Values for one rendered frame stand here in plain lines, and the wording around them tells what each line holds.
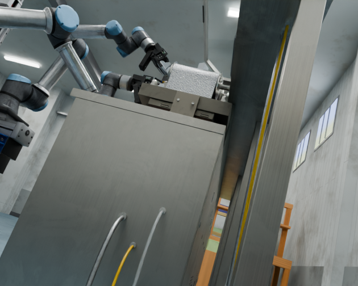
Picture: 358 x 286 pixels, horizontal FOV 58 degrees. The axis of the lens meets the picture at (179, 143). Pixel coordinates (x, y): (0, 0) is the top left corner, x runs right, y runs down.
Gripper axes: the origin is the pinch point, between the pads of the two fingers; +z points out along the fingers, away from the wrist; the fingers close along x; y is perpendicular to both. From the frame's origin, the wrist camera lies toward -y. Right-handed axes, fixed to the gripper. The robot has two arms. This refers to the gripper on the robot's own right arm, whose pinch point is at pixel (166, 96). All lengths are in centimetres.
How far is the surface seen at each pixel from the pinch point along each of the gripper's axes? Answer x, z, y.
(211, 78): -0.2, 19.0, 15.5
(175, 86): -0.3, 3.0, 6.5
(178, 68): -0.2, 1.3, 16.8
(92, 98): -25.9, -21.7, -21.7
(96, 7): 370, -315, 347
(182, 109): -21.9, 14.8, -15.1
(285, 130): -77, 49, -40
